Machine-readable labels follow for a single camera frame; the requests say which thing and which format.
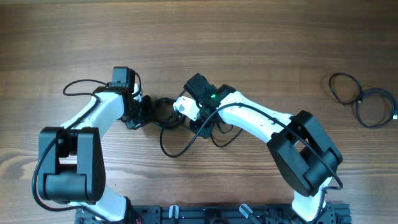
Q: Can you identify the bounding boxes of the black cable bundle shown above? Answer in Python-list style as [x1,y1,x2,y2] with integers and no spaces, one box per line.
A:
[153,96,191,131]

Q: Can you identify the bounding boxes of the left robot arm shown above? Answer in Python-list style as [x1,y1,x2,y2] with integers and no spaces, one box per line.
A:
[32,67,152,223]

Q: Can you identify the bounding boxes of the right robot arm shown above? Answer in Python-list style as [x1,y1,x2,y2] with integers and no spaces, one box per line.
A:
[173,73,343,223]

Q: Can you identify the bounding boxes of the left camera black cable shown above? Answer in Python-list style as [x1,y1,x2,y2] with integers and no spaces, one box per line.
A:
[31,78,108,218]

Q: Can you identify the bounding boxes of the left white rail clip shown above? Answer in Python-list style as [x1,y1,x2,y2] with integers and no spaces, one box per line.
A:
[169,205,179,220]

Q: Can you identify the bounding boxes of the white rail clip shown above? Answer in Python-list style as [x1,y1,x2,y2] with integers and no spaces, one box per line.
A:
[169,205,179,220]
[239,203,253,219]

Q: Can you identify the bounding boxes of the right white rail clip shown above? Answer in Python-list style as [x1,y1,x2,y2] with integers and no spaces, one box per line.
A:
[239,203,253,219]

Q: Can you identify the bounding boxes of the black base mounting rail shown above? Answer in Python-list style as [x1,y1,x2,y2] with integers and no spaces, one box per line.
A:
[74,202,352,224]

